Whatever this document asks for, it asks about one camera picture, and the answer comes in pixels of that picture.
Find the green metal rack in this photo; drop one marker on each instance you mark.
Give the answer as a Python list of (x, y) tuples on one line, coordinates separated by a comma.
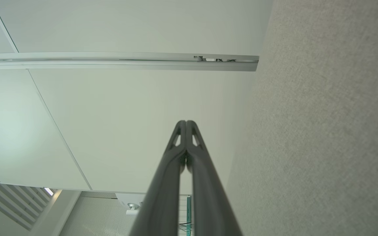
[(188, 213)]

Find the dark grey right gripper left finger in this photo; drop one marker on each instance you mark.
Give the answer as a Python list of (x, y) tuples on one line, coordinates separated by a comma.
[(162, 196)]

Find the grey metal partition post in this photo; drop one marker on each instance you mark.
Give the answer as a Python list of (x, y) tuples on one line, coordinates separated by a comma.
[(110, 64)]

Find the white ceiling spotlight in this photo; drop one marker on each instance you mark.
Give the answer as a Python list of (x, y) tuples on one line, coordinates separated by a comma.
[(131, 202)]

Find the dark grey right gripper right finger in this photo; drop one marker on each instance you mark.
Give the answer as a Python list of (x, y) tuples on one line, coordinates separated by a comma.
[(208, 196)]

